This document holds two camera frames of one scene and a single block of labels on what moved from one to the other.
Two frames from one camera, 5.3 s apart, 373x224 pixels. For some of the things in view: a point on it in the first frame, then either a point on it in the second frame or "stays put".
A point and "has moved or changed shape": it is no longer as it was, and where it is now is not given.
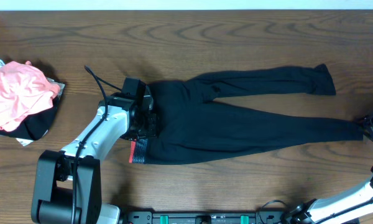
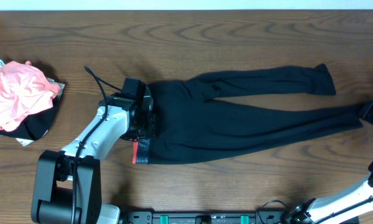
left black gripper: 152,130 stays put
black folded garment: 35,127 stays put
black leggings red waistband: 189,126 has moved or changed shape
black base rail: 232,217 stays put
